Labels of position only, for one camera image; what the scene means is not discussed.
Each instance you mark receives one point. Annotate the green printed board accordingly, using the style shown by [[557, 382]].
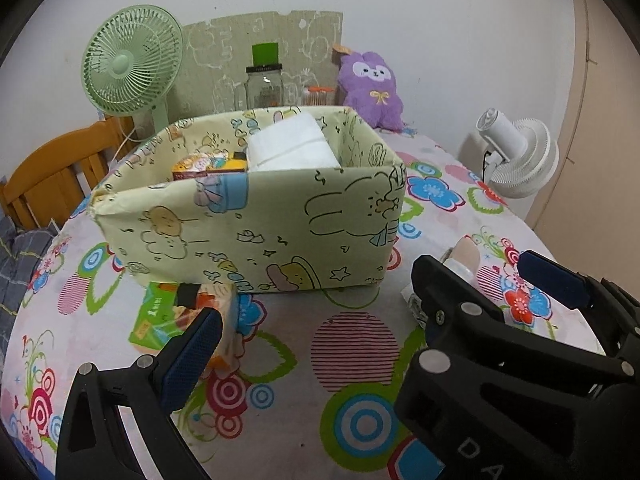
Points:
[[220, 45]]

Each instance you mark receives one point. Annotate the cotton swab container orange lid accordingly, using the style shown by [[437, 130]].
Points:
[[319, 96]]

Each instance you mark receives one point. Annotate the glass jar mug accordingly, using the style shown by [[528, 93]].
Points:
[[265, 87]]

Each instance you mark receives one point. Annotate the white clip fan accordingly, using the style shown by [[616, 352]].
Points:
[[520, 155]]

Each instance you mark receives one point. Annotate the beige wooden door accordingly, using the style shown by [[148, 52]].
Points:
[[605, 110]]

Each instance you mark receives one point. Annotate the green desk fan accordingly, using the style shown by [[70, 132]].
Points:
[[122, 65]]

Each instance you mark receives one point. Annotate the grey plaid pillow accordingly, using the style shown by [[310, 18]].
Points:
[[20, 265]]

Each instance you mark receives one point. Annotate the purple plush bunny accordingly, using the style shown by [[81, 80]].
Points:
[[372, 90]]

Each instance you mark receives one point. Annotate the yellow printed fabric storage box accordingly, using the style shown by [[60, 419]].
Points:
[[250, 230]]

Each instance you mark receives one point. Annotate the green plastic cup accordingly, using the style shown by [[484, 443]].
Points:
[[265, 54]]

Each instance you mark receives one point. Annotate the white tissue pack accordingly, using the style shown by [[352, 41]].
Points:
[[292, 142]]

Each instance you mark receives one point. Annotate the green orange tissue pack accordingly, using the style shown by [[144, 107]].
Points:
[[165, 317]]

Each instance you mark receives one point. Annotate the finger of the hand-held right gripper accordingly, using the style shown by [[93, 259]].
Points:
[[450, 295], [555, 277]]

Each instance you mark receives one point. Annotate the yellow cartoon snack pack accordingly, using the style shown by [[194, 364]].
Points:
[[210, 165]]

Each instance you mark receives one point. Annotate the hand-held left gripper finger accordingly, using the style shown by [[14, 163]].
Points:
[[192, 352]]

